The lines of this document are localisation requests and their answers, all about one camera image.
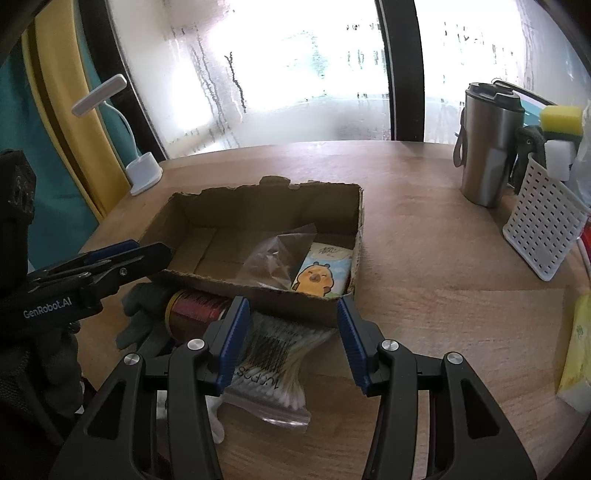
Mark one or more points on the red white packet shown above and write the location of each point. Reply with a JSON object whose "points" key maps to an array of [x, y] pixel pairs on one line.
{"points": [[585, 244]]}

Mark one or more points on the dark grey cloth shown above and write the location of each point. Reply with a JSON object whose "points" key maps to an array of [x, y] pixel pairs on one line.
{"points": [[531, 138]]}

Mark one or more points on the cardboard box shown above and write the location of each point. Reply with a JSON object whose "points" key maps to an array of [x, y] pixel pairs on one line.
{"points": [[258, 203]]}

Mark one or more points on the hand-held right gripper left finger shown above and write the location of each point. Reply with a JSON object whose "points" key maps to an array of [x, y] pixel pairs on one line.
{"points": [[233, 337]]}

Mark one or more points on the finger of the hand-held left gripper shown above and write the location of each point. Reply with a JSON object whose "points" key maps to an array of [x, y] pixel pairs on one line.
{"points": [[138, 263], [111, 251]]}

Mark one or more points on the stainless steel tumbler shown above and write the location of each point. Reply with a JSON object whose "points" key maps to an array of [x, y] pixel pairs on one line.
{"points": [[485, 157]]}

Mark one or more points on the cartoon tissue pack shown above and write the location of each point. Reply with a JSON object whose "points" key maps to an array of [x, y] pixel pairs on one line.
{"points": [[318, 277]]}

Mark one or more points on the white perforated basket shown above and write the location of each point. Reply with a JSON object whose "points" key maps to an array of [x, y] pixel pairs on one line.
{"points": [[540, 221]]}

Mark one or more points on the teal board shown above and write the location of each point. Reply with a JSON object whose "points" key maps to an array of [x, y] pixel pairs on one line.
{"points": [[535, 110]]}

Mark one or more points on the red metal can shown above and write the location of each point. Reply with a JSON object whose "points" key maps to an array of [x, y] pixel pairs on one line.
{"points": [[198, 307]]}

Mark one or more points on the white foam block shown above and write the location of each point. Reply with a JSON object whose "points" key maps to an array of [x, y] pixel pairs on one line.
{"points": [[558, 157]]}

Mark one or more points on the translucent white plastic bag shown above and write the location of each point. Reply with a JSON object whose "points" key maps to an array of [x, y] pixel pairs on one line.
{"points": [[584, 152]]}

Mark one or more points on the yellow packet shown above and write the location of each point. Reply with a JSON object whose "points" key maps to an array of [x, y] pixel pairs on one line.
{"points": [[579, 350]]}

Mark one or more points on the black window post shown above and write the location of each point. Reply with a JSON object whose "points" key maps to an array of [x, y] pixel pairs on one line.
{"points": [[401, 69]]}

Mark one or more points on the clear plastic bag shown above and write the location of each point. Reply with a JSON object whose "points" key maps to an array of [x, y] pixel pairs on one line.
{"points": [[272, 258]]}

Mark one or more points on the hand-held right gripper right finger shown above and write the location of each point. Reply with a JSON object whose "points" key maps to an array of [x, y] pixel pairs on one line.
{"points": [[351, 341]]}

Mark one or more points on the black window frame edge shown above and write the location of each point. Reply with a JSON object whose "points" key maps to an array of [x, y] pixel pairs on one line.
{"points": [[106, 41]]}

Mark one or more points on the grey glove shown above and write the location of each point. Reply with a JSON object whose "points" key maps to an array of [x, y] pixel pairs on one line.
{"points": [[141, 309]]}

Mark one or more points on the yellow sponge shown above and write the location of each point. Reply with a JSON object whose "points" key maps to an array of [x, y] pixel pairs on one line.
{"points": [[561, 117]]}

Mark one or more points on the bag of cotton swabs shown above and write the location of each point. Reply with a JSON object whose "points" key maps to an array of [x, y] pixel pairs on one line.
{"points": [[277, 364]]}

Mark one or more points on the white desk lamp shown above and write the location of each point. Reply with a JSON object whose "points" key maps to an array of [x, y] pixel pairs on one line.
{"points": [[143, 173]]}

